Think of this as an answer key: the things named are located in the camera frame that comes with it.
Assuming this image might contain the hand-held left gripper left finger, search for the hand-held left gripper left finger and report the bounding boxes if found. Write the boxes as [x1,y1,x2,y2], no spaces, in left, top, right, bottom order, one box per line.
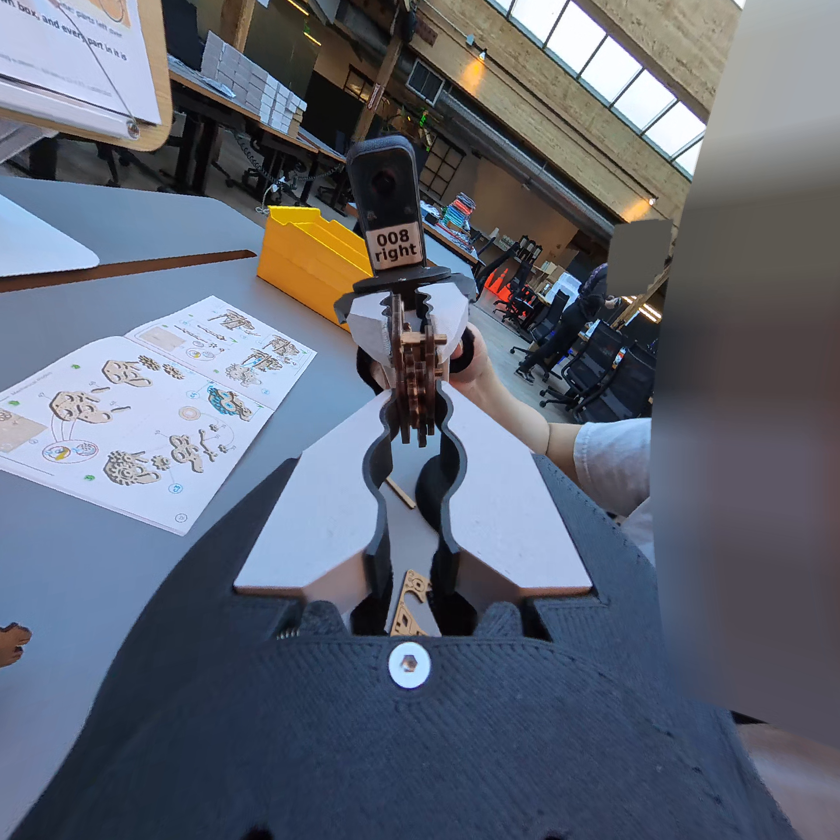
[234,390,396,634]

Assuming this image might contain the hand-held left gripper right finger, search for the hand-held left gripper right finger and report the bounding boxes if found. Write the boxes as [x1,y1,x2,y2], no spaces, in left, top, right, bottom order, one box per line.
[432,387,595,636]

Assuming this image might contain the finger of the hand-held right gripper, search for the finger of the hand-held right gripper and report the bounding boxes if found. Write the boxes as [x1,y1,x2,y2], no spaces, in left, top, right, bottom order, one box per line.
[428,290,471,363]
[348,294,396,370]

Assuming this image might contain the wooden gear assembly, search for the wooden gear assembly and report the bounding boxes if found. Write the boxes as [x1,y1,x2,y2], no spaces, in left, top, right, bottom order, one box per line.
[386,294,450,448]

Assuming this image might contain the person's right forearm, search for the person's right forearm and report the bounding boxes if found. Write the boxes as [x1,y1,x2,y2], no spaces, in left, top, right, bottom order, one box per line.
[505,390,652,519]

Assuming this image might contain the grey desk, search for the grey desk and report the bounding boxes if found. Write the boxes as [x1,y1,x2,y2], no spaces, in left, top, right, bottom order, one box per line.
[0,174,447,837]

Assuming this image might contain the person's right hand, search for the person's right hand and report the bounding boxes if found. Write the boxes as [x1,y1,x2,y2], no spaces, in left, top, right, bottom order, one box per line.
[448,327,521,422]

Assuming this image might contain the orange traffic cone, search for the orange traffic cone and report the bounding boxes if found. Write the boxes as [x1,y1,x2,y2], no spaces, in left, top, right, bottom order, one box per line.
[484,252,522,306]

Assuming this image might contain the stack of coloured cloths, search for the stack of coloured cloths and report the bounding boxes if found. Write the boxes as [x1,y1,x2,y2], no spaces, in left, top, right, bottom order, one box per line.
[438,192,475,231]

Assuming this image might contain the black office chair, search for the black office chair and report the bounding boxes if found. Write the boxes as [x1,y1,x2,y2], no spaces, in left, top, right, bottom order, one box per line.
[570,320,657,425]
[508,287,572,357]

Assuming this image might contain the yellow plastic bin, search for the yellow plastic bin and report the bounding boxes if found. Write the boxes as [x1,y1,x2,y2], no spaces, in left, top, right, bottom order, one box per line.
[256,205,376,324]

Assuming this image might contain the person's white shirt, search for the person's white shirt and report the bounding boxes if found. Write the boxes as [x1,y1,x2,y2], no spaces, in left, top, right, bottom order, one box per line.
[617,512,657,567]

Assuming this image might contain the wooden puzzle sheet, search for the wooden puzzle sheet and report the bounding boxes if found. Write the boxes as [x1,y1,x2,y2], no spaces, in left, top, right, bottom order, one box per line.
[390,568,435,637]

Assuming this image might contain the stack of white boxes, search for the stack of white boxes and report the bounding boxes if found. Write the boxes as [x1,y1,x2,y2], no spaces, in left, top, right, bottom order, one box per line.
[199,29,308,137]

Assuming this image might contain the open instruction booklet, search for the open instruction booklet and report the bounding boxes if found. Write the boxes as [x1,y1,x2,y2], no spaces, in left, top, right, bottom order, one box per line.
[0,295,318,537]

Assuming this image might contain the long wooden table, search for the long wooden table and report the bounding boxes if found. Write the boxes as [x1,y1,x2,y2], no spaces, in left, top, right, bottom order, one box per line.
[167,56,347,217]

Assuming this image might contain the skylight window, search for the skylight window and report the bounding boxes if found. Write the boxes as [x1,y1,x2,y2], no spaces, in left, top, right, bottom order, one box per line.
[489,0,708,177]

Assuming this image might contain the wooden display board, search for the wooden display board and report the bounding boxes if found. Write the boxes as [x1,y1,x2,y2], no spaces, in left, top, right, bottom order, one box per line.
[0,0,173,153]

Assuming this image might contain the wooden mechanism model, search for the wooden mechanism model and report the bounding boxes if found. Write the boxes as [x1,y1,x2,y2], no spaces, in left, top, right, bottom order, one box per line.
[0,622,33,669]

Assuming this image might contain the white flat stand base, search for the white flat stand base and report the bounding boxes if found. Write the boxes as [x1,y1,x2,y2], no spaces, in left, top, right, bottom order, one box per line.
[0,192,101,278]

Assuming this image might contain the printed instruction sheet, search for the printed instruction sheet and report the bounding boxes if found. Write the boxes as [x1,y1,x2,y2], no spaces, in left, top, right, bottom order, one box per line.
[0,0,161,127]

